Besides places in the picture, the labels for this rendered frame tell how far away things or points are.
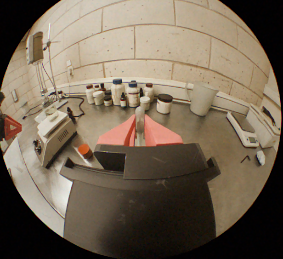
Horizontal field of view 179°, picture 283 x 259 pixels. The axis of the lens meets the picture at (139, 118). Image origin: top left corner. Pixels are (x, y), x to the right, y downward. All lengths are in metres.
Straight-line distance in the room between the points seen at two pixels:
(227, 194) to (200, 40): 0.67
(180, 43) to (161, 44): 0.11
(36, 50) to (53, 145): 0.62
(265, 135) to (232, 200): 0.47
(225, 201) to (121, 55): 0.77
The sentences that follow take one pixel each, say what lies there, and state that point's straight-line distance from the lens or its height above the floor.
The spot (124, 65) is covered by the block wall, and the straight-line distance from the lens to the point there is 0.59.
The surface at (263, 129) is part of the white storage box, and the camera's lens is 0.73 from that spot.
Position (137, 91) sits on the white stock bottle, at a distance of 0.42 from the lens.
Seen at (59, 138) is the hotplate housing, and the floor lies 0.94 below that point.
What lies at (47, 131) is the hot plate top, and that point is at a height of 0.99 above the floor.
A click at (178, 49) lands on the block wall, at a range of 0.56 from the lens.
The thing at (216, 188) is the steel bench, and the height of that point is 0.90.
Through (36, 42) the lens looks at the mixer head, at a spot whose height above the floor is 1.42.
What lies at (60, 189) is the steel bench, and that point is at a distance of 0.31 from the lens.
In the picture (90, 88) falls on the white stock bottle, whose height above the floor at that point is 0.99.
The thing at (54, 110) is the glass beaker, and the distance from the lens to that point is 0.35.
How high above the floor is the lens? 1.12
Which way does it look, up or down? 37 degrees down
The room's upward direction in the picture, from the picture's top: straight up
